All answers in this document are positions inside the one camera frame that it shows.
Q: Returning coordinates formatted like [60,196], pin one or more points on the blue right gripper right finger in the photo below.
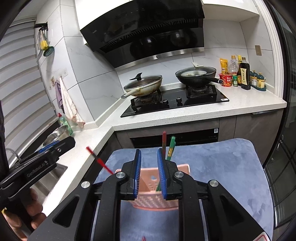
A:
[162,174]

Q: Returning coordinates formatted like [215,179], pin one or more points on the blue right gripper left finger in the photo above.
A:
[136,172]

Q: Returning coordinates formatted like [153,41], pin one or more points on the dark purple chopstick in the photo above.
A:
[164,143]

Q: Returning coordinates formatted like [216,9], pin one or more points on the dark green chopstick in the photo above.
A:
[171,148]

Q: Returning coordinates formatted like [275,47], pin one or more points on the person's left hand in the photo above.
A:
[21,216]

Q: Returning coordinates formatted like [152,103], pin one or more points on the stainless steel sink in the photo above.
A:
[47,183]

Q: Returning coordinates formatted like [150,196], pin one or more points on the pink perforated utensil holder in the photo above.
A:
[148,197]

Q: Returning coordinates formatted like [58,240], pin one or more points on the stainless steel bowl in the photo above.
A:
[58,134]

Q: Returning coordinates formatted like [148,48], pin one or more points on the green dish soap bottle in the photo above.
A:
[64,122]

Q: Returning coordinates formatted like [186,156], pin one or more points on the black gas hob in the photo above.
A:
[174,98]

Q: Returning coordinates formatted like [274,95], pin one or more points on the beige wok with glass lid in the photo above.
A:
[142,86]

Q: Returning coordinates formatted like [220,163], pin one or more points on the white hanging towel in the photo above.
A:
[70,109]

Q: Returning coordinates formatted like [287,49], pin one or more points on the blue-grey table cloth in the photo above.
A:
[233,163]

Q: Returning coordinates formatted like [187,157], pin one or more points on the black frying pan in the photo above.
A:
[198,76]

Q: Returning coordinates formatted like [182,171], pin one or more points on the purple hanging cloth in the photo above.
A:
[59,95]

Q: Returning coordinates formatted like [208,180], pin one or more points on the red instant noodle cup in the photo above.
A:
[227,79]

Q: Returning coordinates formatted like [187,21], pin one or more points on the small green-capped jar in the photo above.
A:
[235,81]

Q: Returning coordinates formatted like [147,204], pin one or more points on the yellow-capped sauce bottle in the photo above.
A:
[239,70]

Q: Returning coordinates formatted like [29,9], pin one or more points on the yellow snack packet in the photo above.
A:
[224,66]

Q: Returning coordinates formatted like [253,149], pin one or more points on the clear plastic oil bottle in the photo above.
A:
[233,65]

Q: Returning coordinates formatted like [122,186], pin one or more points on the green spice jar rack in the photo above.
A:
[257,81]

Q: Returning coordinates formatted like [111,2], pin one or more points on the teal hanging strainer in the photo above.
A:
[48,51]

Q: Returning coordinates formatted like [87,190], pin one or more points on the dark soy sauce bottle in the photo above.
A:
[245,74]

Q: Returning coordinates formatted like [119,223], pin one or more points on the black range hood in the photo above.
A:
[140,31]

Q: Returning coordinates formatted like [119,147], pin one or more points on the yellow hanging brush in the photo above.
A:
[44,45]

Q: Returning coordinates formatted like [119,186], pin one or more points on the brass wall switch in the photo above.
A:
[258,50]

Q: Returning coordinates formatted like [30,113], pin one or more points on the wall utensil hook rack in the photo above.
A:
[42,27]

